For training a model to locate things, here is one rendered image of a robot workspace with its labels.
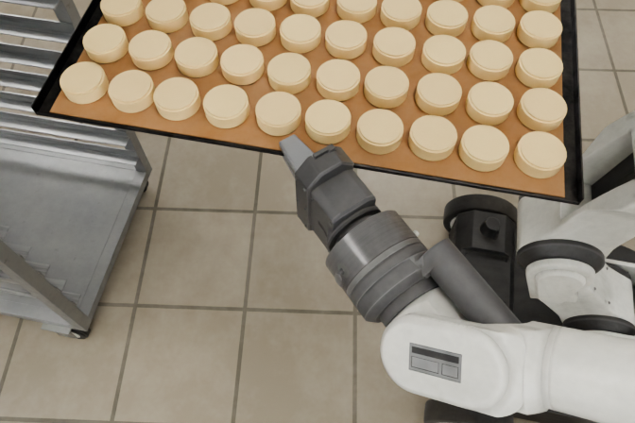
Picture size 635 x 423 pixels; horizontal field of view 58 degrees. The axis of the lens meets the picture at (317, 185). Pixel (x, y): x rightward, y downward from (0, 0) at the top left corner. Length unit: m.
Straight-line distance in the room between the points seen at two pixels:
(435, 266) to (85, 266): 1.19
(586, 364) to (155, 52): 0.54
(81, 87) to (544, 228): 0.75
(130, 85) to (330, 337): 1.05
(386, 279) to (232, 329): 1.11
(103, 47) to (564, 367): 0.58
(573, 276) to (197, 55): 0.71
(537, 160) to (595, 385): 0.25
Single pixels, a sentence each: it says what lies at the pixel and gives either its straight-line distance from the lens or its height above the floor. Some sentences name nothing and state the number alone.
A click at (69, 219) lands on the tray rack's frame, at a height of 0.15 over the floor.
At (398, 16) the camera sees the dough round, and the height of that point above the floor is 1.02.
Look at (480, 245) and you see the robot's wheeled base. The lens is 1.49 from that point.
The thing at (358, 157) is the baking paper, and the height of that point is 1.00.
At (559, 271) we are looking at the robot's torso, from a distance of 1.05.
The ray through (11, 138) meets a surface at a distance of 1.78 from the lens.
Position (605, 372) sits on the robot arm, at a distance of 0.48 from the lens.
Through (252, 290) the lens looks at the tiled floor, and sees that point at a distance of 1.62.
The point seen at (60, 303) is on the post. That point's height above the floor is 0.30.
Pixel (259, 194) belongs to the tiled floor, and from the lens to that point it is 1.74.
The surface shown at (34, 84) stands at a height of 0.50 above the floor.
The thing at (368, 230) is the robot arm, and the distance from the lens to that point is 0.53.
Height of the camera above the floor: 1.51
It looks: 60 degrees down
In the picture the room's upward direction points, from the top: straight up
